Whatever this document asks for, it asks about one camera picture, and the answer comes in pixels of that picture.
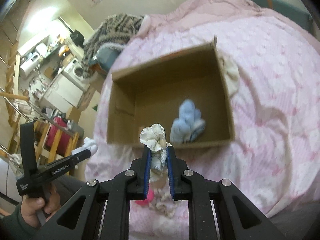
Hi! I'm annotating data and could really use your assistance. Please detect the grey fur-trimmed jacket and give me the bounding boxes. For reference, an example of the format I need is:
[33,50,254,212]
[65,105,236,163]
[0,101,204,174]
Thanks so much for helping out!
[89,42,125,76]

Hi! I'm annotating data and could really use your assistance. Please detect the teal headboard cushion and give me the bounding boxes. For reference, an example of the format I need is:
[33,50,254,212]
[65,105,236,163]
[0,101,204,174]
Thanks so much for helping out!
[252,0,313,32]

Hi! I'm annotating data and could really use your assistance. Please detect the open brown cardboard box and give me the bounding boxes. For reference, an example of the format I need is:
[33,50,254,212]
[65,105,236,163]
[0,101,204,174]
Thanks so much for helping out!
[106,42,235,148]

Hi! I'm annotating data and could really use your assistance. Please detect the brown patterned knit blanket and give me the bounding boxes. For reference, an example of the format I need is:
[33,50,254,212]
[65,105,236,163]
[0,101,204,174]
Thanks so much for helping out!
[81,13,145,83]

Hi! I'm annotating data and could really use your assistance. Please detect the white kitchen cabinets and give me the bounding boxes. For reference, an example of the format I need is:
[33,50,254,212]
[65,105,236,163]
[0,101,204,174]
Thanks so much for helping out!
[39,74,83,113]

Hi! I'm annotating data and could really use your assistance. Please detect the wooden stair railing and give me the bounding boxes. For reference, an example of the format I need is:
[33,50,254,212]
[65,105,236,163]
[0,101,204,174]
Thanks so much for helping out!
[1,89,80,163]

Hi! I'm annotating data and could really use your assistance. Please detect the white floral scrunchie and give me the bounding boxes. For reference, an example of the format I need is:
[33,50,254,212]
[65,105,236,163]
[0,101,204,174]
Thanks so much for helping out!
[139,124,171,182]

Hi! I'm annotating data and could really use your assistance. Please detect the white washing machine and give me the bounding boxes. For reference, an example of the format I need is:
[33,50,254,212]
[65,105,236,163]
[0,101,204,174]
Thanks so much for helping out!
[62,57,89,92]

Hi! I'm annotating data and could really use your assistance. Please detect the person's left hand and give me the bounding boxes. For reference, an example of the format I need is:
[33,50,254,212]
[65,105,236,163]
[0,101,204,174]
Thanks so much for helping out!
[21,185,61,228]

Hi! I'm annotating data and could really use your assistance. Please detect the white sock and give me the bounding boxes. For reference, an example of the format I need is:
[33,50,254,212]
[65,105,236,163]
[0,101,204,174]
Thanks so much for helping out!
[71,137,98,155]

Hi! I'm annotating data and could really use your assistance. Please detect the pink patterned quilt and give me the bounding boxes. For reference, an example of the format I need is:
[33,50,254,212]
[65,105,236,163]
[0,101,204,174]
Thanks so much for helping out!
[84,0,320,240]

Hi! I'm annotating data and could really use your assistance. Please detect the red suitcase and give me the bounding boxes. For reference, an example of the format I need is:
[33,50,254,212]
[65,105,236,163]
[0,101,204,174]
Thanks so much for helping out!
[44,116,72,157]

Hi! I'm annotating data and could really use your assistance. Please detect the light blue fluffy sock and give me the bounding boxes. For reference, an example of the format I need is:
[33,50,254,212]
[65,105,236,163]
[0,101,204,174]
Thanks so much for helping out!
[170,99,206,144]

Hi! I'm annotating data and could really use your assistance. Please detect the beige lace scrunchie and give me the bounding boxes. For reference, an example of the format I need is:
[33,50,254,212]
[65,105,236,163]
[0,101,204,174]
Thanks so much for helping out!
[149,189,177,218]

